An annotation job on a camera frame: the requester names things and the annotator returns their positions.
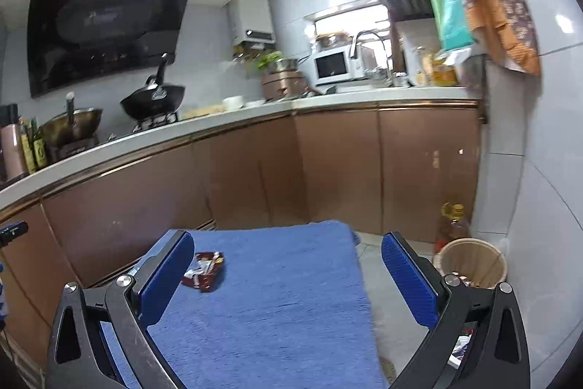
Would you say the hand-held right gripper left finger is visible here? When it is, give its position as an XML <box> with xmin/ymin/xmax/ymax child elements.
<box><xmin>46</xmin><ymin>229</ymin><xmax>196</xmax><ymax>389</ymax></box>

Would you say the white microwave oven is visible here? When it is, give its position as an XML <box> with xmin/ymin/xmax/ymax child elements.
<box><xmin>312</xmin><ymin>44</ymin><xmax>366</xmax><ymax>87</ymax></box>

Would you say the white water heater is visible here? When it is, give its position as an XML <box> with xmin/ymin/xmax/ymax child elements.
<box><xmin>228</xmin><ymin>0</ymin><xmax>277</xmax><ymax>48</ymax></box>

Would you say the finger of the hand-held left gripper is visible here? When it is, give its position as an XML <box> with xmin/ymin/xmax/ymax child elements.
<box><xmin>0</xmin><ymin>221</ymin><xmax>29</xmax><ymax>245</ymax></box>

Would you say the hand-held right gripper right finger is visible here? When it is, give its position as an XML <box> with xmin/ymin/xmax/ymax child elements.
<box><xmin>381</xmin><ymin>231</ymin><xmax>531</xmax><ymax>389</ymax></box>

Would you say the wooden bucket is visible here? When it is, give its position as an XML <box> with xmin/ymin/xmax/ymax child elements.
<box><xmin>433</xmin><ymin>238</ymin><xmax>508</xmax><ymax>290</ymax></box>

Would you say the brown foil wrapper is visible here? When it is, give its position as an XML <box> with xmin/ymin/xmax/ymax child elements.
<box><xmin>181</xmin><ymin>251</ymin><xmax>227</xmax><ymax>294</ymax></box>

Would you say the copper coloured cooking pot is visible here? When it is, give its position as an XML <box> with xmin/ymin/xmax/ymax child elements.
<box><xmin>261</xmin><ymin>67</ymin><xmax>309</xmax><ymax>100</ymax></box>

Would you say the blue terry towel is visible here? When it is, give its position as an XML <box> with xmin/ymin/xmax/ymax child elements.
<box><xmin>98</xmin><ymin>221</ymin><xmax>389</xmax><ymax>389</ymax></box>

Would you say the teal plastic bag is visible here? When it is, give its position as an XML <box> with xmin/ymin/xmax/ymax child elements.
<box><xmin>426</xmin><ymin>0</ymin><xmax>477</xmax><ymax>52</ymax></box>

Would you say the black range hood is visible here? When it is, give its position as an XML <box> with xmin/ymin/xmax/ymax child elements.
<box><xmin>26</xmin><ymin>0</ymin><xmax>194</xmax><ymax>99</ymax></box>

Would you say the steel pot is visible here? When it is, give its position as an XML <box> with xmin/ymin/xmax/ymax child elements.
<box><xmin>316</xmin><ymin>32</ymin><xmax>352</xmax><ymax>51</ymax></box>

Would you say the yellow capped oil bottle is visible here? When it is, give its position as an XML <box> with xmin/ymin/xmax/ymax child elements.
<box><xmin>18</xmin><ymin>118</ymin><xmax>38</xmax><ymax>175</ymax></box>

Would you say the metal wok with handle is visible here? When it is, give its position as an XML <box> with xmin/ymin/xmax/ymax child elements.
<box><xmin>39</xmin><ymin>93</ymin><xmax>104</xmax><ymax>146</ymax></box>

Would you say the chrome kitchen faucet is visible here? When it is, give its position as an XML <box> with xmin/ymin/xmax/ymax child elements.
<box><xmin>350</xmin><ymin>30</ymin><xmax>393</xmax><ymax>76</ymax></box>

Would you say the large cooking oil bottle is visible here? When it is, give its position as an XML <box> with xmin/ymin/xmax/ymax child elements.
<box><xmin>435</xmin><ymin>202</ymin><xmax>473</xmax><ymax>255</ymax></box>

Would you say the rose thermos with black lid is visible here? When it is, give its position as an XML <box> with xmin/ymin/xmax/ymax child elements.
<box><xmin>0</xmin><ymin>104</ymin><xmax>29</xmax><ymax>183</ymax></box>

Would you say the black wok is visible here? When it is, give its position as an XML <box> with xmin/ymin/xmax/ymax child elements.
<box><xmin>120</xmin><ymin>53</ymin><xmax>187</xmax><ymax>121</ymax></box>

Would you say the white kitchen countertop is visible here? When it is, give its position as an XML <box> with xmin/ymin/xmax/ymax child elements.
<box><xmin>0</xmin><ymin>86</ymin><xmax>482</xmax><ymax>212</ymax></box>

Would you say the brown kitchen base cabinet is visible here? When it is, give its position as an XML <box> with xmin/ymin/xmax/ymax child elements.
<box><xmin>0</xmin><ymin>100</ymin><xmax>484</xmax><ymax>372</ymax></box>

